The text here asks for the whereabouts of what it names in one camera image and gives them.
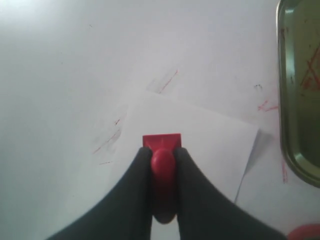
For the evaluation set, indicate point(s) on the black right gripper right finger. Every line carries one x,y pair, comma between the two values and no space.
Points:
204,213

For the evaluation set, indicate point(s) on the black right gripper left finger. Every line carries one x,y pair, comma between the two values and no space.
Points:
125,213

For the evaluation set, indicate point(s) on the red stamp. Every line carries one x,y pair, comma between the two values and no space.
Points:
163,169

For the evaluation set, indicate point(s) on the red ink pad tin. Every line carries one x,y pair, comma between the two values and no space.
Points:
305,232

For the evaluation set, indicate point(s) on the white paper sheet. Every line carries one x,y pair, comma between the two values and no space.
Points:
219,145

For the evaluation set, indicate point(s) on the gold tin lid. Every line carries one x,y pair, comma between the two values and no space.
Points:
298,43

